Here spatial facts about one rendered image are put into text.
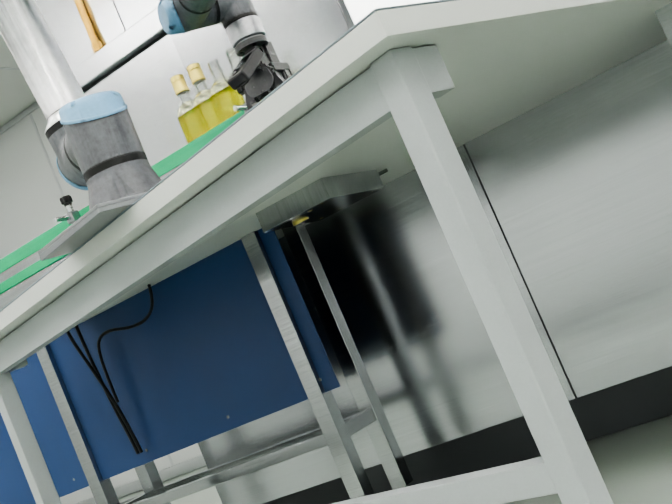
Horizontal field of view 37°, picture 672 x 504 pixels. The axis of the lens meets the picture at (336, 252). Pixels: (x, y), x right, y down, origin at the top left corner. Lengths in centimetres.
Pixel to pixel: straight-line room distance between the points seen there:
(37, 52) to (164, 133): 80
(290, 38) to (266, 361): 77
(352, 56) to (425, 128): 12
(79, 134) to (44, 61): 23
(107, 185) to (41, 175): 557
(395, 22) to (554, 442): 51
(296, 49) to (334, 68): 124
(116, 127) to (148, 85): 97
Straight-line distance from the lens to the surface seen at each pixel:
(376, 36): 117
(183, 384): 245
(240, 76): 202
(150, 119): 277
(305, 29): 245
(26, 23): 203
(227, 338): 234
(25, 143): 744
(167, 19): 209
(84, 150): 181
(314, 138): 133
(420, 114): 120
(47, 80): 199
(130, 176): 178
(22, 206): 752
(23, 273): 274
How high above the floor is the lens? 43
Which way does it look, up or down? 5 degrees up
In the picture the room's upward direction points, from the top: 23 degrees counter-clockwise
